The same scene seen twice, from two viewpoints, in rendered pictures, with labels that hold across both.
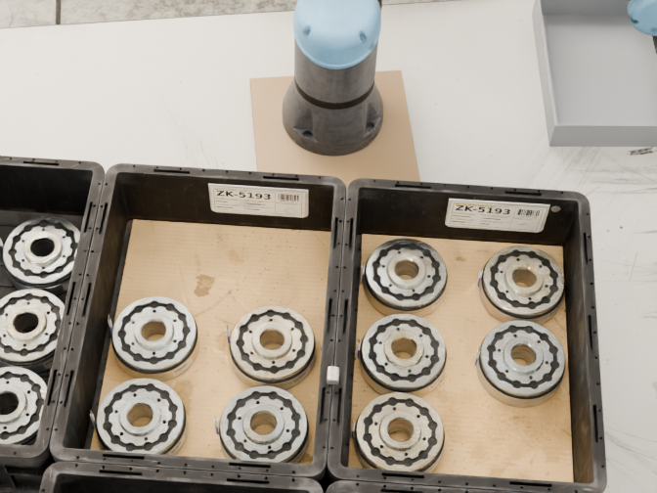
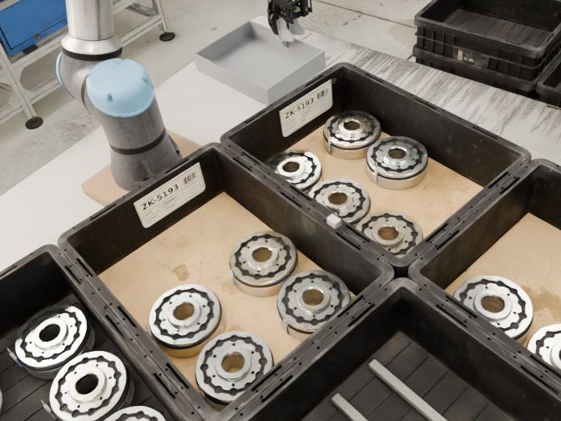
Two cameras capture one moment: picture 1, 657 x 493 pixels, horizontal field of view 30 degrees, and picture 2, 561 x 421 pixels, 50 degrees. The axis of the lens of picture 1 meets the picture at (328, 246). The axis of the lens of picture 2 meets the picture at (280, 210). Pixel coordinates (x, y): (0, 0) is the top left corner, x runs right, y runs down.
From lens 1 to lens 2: 0.75 m
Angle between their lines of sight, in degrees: 25
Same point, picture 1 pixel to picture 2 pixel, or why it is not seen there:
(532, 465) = (461, 200)
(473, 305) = (338, 163)
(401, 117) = (186, 143)
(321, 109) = (146, 153)
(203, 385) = (245, 319)
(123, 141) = not seen: hidden behind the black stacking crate
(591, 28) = (231, 56)
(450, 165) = not seen: hidden behind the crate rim
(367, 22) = (141, 72)
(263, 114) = (108, 194)
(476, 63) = (194, 103)
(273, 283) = (221, 238)
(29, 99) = not seen: outside the picture
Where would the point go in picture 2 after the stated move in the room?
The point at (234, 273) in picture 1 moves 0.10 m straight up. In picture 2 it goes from (192, 252) to (177, 209)
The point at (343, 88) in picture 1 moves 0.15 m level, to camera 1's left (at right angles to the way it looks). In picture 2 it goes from (152, 126) to (86, 167)
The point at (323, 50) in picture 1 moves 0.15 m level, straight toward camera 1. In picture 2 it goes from (128, 102) to (177, 134)
